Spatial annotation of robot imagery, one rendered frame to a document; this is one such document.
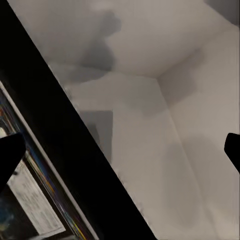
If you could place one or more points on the poster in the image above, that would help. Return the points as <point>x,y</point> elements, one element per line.
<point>59,147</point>

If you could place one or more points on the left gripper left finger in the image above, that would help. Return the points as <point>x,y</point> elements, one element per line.
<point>12,150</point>

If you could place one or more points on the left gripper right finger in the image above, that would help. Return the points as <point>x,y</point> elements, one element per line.
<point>232,149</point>

